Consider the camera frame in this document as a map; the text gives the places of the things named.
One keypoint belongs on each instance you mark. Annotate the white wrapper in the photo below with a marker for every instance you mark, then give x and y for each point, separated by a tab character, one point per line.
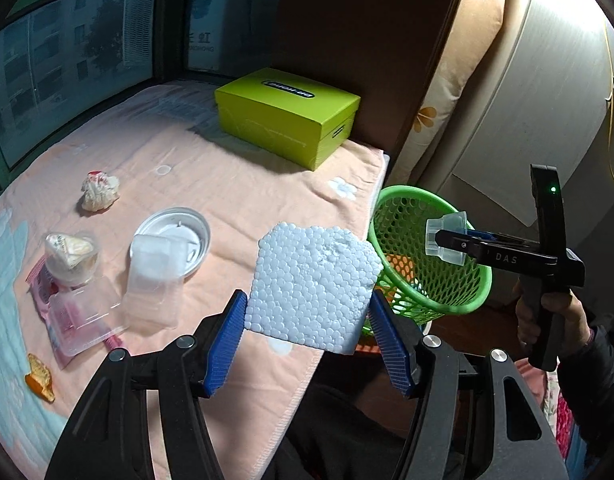
99	192

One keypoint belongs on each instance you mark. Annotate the white louvered panel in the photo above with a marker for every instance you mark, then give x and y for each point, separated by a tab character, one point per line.
139	25

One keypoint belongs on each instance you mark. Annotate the pink flowered blanket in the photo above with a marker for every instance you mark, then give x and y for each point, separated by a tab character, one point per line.
187	170

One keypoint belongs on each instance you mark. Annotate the white foam piece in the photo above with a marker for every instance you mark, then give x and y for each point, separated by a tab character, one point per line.
307	285

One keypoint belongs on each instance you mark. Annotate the orange peel scrap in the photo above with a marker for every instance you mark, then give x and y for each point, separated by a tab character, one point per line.
41	380

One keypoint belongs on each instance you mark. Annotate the round clear plastic cup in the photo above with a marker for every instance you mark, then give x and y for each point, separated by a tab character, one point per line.
72	275

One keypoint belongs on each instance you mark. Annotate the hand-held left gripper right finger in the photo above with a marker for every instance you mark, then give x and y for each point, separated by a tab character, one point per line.
389	345

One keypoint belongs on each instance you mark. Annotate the person's right hand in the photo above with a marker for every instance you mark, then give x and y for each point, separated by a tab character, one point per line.
574	320

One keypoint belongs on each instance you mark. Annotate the window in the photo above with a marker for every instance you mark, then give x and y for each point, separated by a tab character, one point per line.
62	50

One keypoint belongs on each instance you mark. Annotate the round shallow plastic tub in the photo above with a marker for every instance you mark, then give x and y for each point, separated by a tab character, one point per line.
187	225

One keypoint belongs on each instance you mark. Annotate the white printed carton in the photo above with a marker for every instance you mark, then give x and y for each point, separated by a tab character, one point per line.
222	20

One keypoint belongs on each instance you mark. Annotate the clear hinged plastic box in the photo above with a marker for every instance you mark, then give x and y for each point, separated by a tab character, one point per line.
82	320

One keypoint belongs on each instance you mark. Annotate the beige flowered pillow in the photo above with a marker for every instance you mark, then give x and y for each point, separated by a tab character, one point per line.
467	60

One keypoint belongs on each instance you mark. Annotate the small clear plastic cup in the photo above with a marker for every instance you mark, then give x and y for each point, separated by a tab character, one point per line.
447	222

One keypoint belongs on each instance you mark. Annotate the lime green cardboard box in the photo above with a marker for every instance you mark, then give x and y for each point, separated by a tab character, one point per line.
287	110

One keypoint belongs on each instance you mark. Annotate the person's right forearm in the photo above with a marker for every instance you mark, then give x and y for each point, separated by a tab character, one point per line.
597	385

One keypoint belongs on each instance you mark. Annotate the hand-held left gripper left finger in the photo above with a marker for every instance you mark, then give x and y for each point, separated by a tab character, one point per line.
227	345

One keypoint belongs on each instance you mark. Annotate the green plastic mesh basket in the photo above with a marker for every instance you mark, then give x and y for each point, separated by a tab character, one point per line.
467	305

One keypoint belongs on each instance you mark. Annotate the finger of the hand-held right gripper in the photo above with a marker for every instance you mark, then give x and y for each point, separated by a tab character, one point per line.
502	257
507	240

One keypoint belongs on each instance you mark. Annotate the clear square plastic container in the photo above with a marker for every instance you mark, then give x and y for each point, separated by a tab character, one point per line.
152	280

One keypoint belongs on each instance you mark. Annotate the pink patterned cloth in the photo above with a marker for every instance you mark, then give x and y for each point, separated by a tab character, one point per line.
562	410

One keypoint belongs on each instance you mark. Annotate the pink snack wrapper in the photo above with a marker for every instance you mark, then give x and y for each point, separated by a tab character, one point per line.
39	280

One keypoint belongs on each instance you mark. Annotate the brown wooden board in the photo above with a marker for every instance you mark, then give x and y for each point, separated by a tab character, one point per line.
362	35

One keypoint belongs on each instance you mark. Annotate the cream wedge wrapper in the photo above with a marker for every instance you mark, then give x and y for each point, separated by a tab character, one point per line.
69	247

